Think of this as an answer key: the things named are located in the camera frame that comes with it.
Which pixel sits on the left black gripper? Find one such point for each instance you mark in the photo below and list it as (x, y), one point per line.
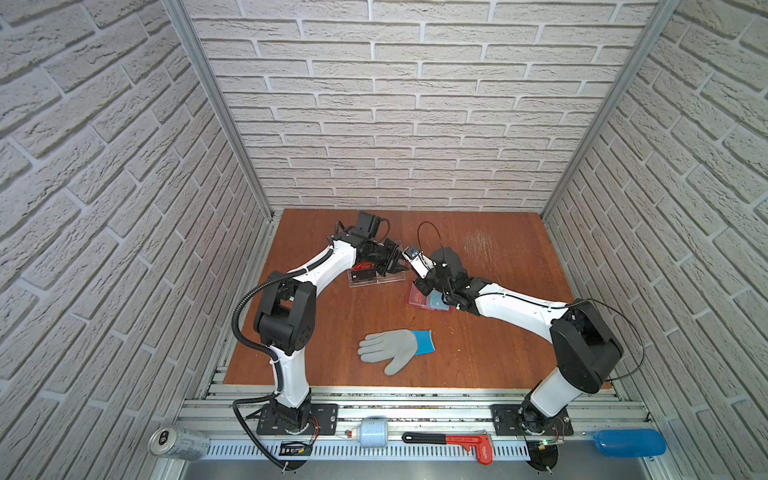
(394, 264)

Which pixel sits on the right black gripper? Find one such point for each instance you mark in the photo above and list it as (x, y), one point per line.
(423, 285)

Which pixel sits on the red card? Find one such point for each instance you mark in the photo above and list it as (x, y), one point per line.
(363, 266)

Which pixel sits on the red leather card holder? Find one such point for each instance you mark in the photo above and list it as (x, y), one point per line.
(432, 301)

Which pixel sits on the clear acrylic card organizer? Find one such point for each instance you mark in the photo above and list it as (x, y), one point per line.
(379, 279)

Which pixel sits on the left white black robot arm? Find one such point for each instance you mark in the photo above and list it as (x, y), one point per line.
(278, 317)

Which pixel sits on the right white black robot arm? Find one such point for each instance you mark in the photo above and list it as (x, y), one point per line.
(585, 347)

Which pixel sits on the black card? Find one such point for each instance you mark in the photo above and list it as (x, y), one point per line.
(362, 276)

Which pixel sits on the grey blue work glove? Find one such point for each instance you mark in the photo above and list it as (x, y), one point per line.
(395, 347)

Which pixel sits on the red black pipe wrench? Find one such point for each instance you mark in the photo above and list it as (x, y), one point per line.
(478, 444)

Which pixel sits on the white plastic bottle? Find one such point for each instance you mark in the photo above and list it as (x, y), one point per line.
(372, 432)

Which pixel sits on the black round foot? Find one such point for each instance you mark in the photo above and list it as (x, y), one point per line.
(542, 457)

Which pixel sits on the blue plastic bottle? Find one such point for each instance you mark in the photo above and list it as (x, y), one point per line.
(630, 443)

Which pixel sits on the silver drink can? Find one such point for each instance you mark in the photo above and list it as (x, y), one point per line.
(178, 443)

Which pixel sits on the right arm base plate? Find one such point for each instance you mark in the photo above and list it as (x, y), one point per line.
(525, 420)

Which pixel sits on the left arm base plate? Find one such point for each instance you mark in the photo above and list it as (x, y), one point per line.
(277, 419)

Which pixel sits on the aluminium rail frame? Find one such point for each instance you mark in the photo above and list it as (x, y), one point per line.
(437, 410)

